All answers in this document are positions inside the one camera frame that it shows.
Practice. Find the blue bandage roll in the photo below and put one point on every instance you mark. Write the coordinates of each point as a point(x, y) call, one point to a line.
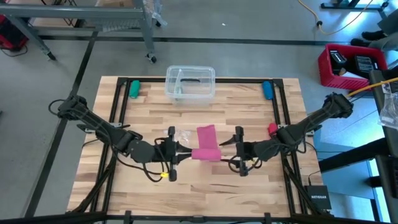
point(267, 90)

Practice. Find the red black tool bag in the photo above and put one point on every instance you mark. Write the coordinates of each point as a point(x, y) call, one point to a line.
point(11, 34)

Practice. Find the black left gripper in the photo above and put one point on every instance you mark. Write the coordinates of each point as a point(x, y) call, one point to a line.
point(166, 151)

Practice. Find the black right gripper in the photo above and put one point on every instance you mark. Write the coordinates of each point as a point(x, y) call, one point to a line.
point(247, 152)

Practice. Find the black floor stand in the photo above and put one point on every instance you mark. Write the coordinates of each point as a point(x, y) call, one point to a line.
point(354, 4)

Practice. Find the red plastic crate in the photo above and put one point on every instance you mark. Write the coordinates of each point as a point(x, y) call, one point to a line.
point(342, 81)

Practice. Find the clear plastic zipper bag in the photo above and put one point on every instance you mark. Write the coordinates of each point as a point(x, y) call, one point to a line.
point(183, 135)

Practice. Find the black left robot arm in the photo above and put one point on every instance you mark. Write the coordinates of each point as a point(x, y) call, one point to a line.
point(102, 132)

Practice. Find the black metal table frame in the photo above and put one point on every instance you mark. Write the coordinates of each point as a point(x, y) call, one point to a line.
point(236, 80)

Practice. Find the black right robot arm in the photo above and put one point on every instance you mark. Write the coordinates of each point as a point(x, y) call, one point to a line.
point(311, 124)

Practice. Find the grey metal frame workbench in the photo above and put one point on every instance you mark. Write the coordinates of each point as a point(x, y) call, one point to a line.
point(77, 13)

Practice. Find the green bandage roll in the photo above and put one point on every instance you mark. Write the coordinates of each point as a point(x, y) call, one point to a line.
point(135, 89)

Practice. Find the black Netgear network switch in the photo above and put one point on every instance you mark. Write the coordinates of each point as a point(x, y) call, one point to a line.
point(317, 197)

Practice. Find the black battery pack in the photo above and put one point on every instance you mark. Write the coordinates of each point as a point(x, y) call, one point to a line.
point(363, 65)
point(337, 60)

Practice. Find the black desk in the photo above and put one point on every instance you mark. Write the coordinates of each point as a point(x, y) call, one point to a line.
point(388, 186)

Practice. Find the crumpled clear plastic bag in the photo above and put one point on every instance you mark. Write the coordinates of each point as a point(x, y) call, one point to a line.
point(388, 109)

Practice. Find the pink elastic bandage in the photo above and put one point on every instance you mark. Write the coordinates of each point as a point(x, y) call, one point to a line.
point(206, 146)

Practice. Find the clear plastic storage bin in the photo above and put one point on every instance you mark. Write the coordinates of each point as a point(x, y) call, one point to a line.
point(202, 90)

